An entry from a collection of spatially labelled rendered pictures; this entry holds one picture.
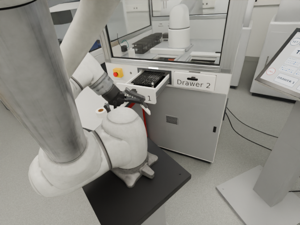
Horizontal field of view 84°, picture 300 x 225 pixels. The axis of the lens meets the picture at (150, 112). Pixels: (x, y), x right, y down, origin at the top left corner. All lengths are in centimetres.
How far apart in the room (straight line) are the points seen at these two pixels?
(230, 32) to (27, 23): 102
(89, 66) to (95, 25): 28
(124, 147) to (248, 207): 123
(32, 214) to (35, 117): 161
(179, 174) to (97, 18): 61
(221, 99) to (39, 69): 117
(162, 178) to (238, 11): 91
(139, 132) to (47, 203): 142
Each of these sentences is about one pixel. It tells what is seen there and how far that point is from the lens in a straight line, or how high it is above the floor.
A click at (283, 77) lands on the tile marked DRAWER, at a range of 107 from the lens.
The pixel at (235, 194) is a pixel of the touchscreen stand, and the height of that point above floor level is 3.
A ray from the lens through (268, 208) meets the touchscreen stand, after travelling 167.
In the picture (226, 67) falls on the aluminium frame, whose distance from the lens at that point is 119.
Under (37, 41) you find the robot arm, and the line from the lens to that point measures 24.
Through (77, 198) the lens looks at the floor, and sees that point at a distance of 177.
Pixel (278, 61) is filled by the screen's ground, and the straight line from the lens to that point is 113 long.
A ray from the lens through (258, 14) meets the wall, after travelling 427.
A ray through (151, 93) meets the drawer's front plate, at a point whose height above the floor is 90.
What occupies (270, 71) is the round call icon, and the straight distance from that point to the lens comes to 111.
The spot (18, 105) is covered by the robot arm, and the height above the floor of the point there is 129.
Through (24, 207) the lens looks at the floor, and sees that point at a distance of 198.
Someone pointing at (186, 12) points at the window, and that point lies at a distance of 118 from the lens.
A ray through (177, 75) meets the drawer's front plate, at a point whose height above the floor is 91.
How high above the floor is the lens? 140
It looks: 35 degrees down
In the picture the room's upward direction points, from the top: 6 degrees counter-clockwise
